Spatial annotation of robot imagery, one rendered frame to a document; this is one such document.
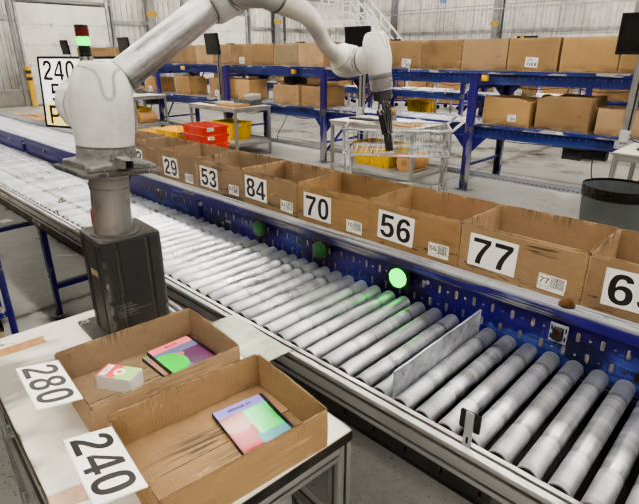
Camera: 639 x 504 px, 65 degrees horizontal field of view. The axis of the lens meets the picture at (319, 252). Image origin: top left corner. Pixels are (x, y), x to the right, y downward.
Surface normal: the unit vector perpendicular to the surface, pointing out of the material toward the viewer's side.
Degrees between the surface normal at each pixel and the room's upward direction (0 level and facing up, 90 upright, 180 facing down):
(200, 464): 2
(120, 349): 89
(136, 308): 90
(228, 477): 91
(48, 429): 0
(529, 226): 90
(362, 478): 0
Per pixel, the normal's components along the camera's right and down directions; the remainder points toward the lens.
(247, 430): 0.00, -0.93
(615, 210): -0.49, 0.40
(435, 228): -0.69, 0.28
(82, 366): 0.66, 0.27
